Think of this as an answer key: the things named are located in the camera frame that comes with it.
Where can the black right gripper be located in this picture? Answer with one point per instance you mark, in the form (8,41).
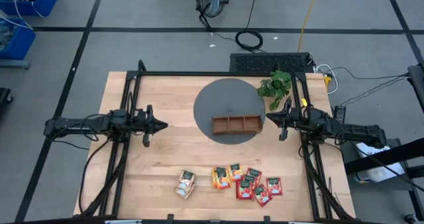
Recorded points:
(293,119)

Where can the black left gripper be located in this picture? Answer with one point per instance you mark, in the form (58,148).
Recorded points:
(144,121)

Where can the red strawberry tea packet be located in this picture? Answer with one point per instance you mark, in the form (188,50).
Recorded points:
(262,195)
(254,176)
(274,186)
(244,190)
(245,178)

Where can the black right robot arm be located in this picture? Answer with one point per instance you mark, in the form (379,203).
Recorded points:
(364,134)

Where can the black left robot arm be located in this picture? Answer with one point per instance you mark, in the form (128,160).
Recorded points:
(66,126)

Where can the yellow tag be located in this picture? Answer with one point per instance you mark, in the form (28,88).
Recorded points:
(303,102)

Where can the green leafy plant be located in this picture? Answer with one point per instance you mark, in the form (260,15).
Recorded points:
(276,86)

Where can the wooden three-compartment tray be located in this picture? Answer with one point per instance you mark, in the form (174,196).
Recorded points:
(236,124)

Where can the grey round mat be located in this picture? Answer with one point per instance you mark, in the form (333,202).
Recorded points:
(225,98)

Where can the black perforated computer case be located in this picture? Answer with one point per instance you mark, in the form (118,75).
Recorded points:
(265,62)

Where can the yellow plug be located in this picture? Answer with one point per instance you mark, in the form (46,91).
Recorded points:
(327,81)

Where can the black power adapter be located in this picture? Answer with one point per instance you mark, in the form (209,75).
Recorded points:
(340,113)

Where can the silver metal strip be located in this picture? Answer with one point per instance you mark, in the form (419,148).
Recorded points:
(122,222)

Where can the black metal stand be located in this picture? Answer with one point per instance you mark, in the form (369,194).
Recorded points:
(381,157)

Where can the white paper bag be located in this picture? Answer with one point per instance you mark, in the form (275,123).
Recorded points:
(377,175)

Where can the black floor fan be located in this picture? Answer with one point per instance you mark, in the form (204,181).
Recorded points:
(212,2)

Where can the blue plastic bin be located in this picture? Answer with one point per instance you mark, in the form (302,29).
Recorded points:
(23,41)
(46,2)

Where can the black caster wheel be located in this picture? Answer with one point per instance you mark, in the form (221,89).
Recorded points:
(410,218)

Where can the black table edge bracket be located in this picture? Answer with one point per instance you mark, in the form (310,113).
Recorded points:
(266,219)
(170,218)

